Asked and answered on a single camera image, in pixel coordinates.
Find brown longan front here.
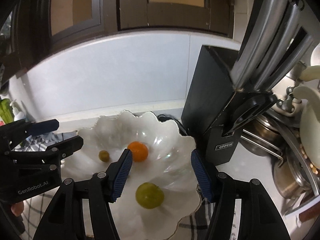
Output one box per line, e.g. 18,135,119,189
98,150,110,163

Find green apple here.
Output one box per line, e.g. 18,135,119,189
136,182,165,209

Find orange mandarin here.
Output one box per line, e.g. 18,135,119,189
127,141,149,162

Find person's left hand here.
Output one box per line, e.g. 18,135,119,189
11,202,24,217

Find blue pump soap bottle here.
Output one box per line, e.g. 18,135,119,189
10,100,26,121

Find green dish soap bottle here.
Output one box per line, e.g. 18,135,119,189
0,98,14,124

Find black white checkered cloth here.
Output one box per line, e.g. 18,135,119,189
15,114,218,240

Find white scalloped ceramic bowl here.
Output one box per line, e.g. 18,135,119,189
62,111,201,239

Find stainless steel pot left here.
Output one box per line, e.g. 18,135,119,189
240,115,285,158

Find stainless steel pot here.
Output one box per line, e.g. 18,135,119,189
273,148,312,199
240,115,285,158

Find stainless steel pot lower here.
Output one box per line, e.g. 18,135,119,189
273,148,312,199

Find black knife block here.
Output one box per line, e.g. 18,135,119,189
181,45,279,166

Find white enamel pot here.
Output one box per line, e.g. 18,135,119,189
271,61,308,117

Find cream ceramic kettle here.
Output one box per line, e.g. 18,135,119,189
292,65,320,169

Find steel knife handle right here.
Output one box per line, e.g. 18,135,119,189
259,27,313,91

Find steel knife handle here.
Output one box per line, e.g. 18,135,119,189
259,27,313,91
252,0,301,91
230,0,287,90

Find steel knife handle middle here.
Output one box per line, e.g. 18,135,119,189
252,0,301,91

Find steel knife handle left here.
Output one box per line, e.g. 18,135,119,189
230,0,287,90

